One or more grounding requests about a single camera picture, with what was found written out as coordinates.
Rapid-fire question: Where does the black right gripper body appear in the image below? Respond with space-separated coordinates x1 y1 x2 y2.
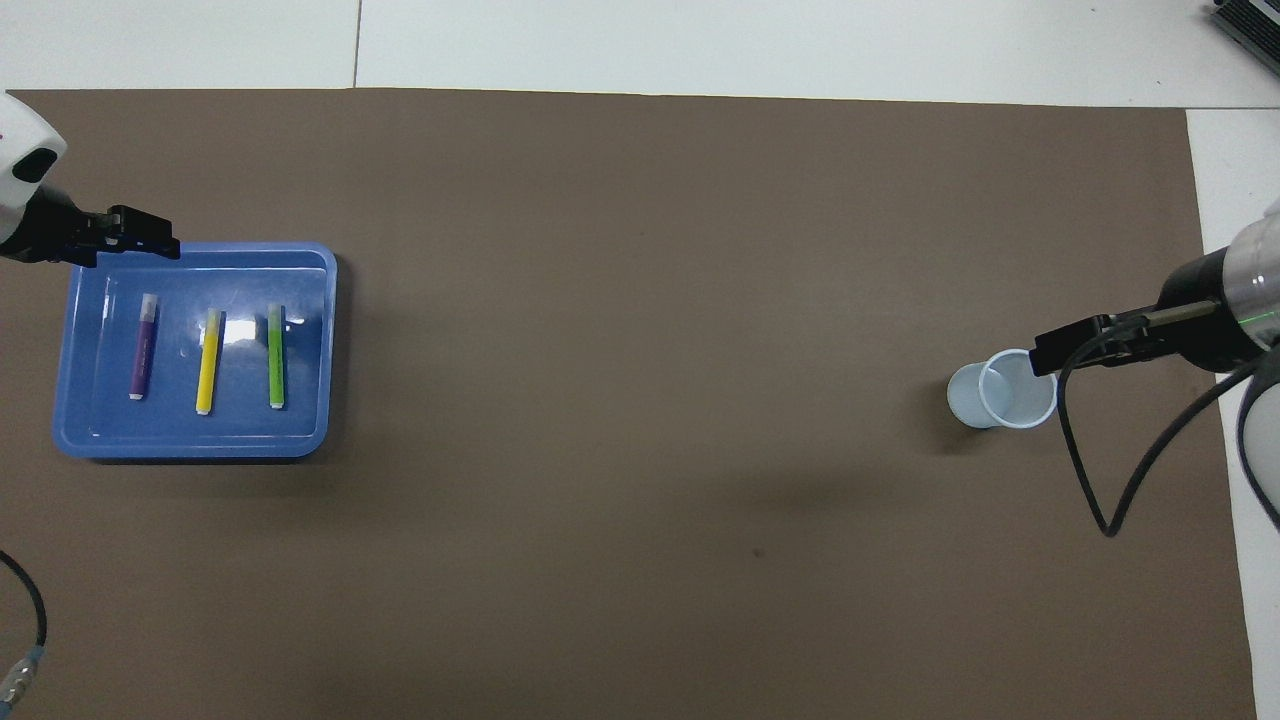
1095 312 1166 366

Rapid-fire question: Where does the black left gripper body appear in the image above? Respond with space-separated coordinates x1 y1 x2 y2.
20 190 106 269

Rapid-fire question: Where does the purple highlighter pen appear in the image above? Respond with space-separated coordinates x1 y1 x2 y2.
128 293 160 402

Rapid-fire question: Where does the yellow highlighter pen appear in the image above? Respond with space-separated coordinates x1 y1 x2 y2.
196 308 222 416

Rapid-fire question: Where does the green highlighter pen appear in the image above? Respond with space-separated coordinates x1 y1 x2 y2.
268 304 287 410

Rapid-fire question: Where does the blue plastic tray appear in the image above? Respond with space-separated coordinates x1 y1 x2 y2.
52 242 339 460

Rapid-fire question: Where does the translucent plastic cup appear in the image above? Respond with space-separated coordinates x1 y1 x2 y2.
947 349 1059 430

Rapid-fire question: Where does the grey ribbed device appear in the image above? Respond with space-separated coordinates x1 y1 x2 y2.
1207 0 1280 63

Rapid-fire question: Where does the brown paper table mat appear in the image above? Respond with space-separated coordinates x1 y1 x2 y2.
0 88 1259 720

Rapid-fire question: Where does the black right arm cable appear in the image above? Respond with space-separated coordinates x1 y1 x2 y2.
1056 310 1271 538

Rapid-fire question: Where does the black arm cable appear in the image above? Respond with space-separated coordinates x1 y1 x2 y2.
0 550 49 706
1056 310 1271 538

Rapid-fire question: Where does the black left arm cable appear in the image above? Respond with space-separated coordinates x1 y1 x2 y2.
0 550 49 706

